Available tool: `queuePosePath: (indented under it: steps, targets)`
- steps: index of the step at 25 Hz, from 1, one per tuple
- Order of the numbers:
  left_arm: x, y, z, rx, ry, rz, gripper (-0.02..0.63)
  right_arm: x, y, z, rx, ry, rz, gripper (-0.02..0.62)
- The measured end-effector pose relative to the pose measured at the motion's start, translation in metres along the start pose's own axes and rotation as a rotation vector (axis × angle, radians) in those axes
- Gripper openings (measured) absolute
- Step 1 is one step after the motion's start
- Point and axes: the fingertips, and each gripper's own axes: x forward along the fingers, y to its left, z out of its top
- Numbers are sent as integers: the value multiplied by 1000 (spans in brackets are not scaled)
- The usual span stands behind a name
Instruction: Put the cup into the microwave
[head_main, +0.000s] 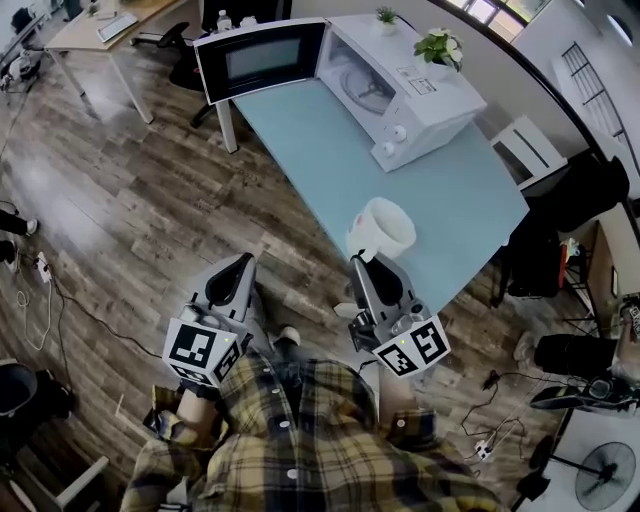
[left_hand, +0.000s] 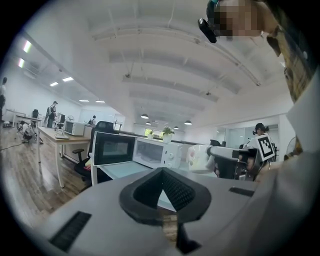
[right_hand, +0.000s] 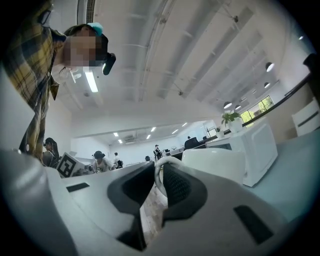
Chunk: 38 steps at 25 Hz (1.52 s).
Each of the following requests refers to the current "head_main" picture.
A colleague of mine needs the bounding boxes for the person's grey trousers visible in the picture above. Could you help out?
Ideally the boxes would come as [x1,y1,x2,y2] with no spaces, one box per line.
[247,284,286,354]

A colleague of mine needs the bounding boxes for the white-leaved potted plant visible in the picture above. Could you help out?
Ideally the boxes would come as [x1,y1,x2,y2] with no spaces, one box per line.
[412,27,465,74]

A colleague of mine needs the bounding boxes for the white table leg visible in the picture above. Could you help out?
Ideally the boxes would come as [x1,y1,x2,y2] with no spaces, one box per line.
[215,98,239,154]

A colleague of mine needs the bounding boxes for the white cup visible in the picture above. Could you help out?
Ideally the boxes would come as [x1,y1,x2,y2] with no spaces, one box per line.
[344,196,417,264]

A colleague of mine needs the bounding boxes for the white floor cable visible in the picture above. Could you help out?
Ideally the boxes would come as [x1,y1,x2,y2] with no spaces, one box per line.
[15,279,54,352]

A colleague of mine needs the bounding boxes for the black floor cable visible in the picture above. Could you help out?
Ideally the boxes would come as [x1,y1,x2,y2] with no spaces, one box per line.
[459,368,561,441]
[47,272,165,374]

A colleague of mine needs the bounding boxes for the person's right forearm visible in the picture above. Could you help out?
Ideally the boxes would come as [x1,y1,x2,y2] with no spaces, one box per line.
[377,368,419,422]

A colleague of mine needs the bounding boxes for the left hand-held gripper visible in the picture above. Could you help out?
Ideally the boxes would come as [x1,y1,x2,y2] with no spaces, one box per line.
[162,252,257,390]

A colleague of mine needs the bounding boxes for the small green potted plant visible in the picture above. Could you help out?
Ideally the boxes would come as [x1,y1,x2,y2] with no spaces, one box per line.
[374,5,400,36]

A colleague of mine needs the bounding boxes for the black standing fan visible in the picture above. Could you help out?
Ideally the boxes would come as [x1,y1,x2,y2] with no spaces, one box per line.
[547,441,638,512]

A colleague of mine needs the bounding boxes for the person's white shoe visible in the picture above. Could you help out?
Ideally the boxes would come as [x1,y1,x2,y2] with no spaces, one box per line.
[272,324,302,359]

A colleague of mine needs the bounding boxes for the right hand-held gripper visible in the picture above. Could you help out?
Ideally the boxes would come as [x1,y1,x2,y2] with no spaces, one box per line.
[348,251,451,379]

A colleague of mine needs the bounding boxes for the white slatted chair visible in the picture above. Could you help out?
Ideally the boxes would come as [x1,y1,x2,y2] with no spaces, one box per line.
[491,114,570,190]

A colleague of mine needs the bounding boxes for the black office chair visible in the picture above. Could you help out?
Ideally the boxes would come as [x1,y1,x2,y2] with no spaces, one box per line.
[130,21,224,129]

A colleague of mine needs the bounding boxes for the wooden desk with white legs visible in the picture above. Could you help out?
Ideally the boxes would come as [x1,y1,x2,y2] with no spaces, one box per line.
[43,0,202,125]

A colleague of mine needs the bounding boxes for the white keyboard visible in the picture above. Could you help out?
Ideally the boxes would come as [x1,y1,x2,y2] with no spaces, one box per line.
[95,12,139,44]

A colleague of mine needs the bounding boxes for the black round stool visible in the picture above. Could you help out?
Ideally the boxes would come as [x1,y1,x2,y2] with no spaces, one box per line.
[533,333,619,382]

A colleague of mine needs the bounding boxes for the yellow plaid shirt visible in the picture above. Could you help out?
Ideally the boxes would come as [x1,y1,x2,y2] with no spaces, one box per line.
[119,348,507,512]

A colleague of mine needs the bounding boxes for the person's left forearm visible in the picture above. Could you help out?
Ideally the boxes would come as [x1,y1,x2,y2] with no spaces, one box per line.
[177,385,222,432]

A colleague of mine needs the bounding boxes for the black chair with black cover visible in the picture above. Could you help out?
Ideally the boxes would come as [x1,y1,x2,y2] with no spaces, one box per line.
[491,154,632,302]

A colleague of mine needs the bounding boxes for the grey metal chair frame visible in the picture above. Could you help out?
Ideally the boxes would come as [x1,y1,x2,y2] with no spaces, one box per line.
[0,453,111,512]

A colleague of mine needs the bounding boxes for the black wire rack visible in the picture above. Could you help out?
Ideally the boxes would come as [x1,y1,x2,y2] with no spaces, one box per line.
[561,41,629,147]

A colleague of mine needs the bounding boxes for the white microwave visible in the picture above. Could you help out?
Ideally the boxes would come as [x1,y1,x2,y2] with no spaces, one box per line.
[192,13,489,174]

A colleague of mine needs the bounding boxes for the black round bin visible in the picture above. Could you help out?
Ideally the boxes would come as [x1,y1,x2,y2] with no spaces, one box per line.
[0,362,77,431]

